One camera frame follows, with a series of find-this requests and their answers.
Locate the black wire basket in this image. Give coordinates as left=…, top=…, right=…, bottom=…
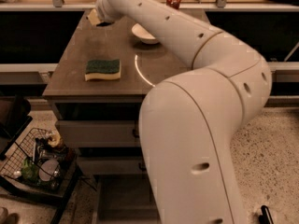
left=0, top=127, right=82, bottom=224

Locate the white round item in basket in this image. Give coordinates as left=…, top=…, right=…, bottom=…
left=39, top=159, right=59, bottom=182

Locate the green yellow sponge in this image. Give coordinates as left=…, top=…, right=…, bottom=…
left=85, top=59, right=121, bottom=81

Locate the grey drawer cabinet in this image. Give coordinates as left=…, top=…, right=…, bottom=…
left=44, top=18, right=188, bottom=224

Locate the crushed red soda can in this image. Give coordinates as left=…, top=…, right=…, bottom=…
left=166, top=0, right=181, bottom=9

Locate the white bowl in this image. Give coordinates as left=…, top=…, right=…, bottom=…
left=132, top=23, right=159, bottom=45

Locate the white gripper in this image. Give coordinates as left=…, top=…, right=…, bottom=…
left=87, top=0, right=123, bottom=26

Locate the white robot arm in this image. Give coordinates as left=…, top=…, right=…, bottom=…
left=95, top=0, right=272, bottom=224

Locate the green item in basket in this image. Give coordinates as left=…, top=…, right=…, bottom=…
left=21, top=158, right=39, bottom=182

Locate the top grey drawer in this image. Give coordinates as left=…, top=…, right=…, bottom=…
left=56, top=120, right=140, bottom=147

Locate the bottom grey drawer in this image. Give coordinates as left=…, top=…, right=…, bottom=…
left=92, top=175, right=162, bottom=224

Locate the blue rxbar blueberry bar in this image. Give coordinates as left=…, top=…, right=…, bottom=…
left=96, top=21, right=114, bottom=27

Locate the black object on floor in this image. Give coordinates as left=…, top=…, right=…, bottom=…
left=258, top=205, right=274, bottom=224

